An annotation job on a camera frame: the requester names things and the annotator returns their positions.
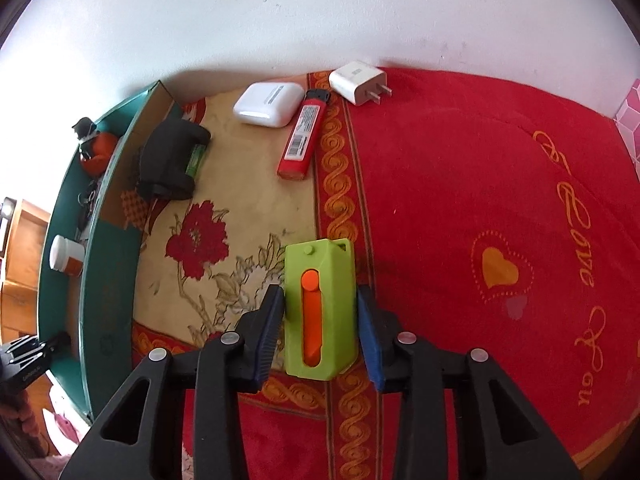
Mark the small green tube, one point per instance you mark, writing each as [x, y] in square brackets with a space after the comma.
[196, 161]

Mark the white wall charger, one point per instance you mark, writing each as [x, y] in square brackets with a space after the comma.
[352, 80]

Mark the teal cardboard box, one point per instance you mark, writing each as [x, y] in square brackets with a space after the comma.
[107, 270]

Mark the lime green utility knife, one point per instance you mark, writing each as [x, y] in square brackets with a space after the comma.
[330, 270]

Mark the red lighter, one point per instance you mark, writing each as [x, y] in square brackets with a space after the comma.
[302, 135]

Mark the dark key bunch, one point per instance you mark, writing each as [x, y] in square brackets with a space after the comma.
[87, 205]

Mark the wooden shelf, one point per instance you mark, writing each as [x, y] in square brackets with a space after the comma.
[20, 270]

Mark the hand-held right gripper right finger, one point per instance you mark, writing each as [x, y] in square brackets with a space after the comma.
[370, 340]

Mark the red floral blanket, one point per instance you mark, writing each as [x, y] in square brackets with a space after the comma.
[425, 185]

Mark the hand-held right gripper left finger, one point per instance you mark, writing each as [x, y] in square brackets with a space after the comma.
[267, 340]

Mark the black pouch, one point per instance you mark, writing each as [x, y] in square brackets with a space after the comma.
[167, 160]

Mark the white earbuds case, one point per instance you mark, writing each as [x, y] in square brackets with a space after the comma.
[267, 104]

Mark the white pill bottle orange label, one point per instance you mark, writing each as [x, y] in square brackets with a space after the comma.
[67, 255]

